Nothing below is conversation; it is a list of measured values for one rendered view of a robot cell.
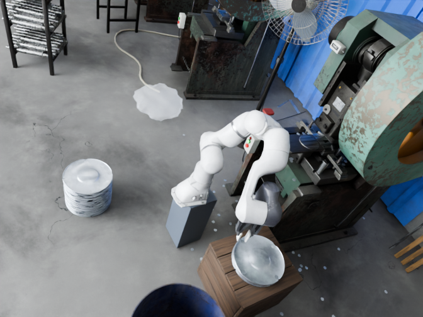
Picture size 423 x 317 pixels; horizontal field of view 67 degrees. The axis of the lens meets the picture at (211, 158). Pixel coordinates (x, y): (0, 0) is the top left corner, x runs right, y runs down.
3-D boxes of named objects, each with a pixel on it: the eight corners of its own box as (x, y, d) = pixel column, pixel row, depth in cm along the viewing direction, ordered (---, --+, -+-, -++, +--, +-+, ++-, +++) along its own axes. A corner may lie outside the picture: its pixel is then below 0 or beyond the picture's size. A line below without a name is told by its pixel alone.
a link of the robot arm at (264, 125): (299, 116, 138) (279, 102, 127) (294, 156, 135) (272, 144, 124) (262, 121, 152) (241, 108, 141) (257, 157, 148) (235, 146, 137)
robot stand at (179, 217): (176, 248, 207) (191, 208, 176) (165, 226, 216) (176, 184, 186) (200, 239, 216) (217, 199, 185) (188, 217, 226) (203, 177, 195)
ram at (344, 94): (324, 137, 179) (354, 94, 159) (310, 120, 188) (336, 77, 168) (347, 136, 186) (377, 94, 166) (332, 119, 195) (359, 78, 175)
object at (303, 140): (282, 168, 189) (291, 152, 179) (271, 151, 197) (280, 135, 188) (315, 164, 199) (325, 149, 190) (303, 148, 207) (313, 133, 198)
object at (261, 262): (294, 264, 175) (294, 263, 175) (262, 297, 158) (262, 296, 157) (256, 226, 187) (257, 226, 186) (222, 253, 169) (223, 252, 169)
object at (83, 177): (65, 197, 185) (65, 197, 184) (61, 161, 202) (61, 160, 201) (116, 190, 197) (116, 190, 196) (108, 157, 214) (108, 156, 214)
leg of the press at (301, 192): (259, 259, 217) (323, 173, 155) (252, 244, 224) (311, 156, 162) (356, 234, 255) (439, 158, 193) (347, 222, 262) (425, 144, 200)
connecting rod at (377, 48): (346, 106, 166) (387, 45, 143) (333, 92, 174) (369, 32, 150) (374, 105, 175) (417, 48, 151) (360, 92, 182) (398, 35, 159)
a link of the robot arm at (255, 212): (282, 158, 141) (273, 228, 135) (242, 149, 138) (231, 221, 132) (293, 153, 130) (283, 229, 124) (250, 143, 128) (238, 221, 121)
